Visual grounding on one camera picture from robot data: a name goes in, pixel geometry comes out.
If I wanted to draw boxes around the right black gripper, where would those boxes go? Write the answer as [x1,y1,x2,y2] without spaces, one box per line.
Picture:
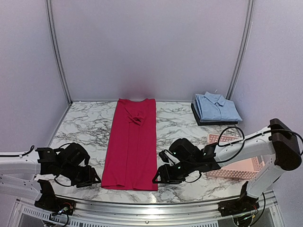
[152,158,197,184]

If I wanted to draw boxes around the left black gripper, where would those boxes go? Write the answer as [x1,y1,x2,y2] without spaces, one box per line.
[60,163,101,188]

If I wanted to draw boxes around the magenta red garment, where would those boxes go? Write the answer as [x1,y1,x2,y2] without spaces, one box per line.
[101,99,158,191]

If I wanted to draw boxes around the light blue shirt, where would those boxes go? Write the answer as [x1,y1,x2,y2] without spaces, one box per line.
[193,92,242,122]

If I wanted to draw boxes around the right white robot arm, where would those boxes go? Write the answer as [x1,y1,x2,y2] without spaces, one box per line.
[152,118,303,212]

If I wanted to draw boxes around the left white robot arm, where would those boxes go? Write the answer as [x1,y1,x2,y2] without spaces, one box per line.
[0,142,101,210]

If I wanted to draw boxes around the pink plastic laundry basket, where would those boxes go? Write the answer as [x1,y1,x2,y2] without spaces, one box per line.
[205,133,265,181]

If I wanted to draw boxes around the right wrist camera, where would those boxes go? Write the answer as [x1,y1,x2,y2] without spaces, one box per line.
[159,149,180,166]

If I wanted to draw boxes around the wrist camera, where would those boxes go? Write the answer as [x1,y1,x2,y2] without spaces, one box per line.
[59,142,90,166]
[159,149,180,166]

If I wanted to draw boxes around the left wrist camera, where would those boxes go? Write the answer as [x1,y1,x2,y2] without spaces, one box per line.
[59,142,90,166]

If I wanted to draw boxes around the aluminium table front rail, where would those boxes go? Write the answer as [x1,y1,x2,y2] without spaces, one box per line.
[7,186,285,227]

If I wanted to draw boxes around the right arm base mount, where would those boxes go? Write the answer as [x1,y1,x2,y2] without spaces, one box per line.
[218,197,259,217]

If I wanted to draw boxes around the right aluminium frame post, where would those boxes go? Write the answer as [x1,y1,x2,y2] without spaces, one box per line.
[226,0,255,100]

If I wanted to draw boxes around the aluminium frame post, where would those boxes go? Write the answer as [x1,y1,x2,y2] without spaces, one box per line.
[45,0,73,105]
[226,0,255,100]

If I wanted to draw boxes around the left aluminium frame post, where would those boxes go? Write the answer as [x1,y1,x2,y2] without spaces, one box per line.
[45,0,73,105]

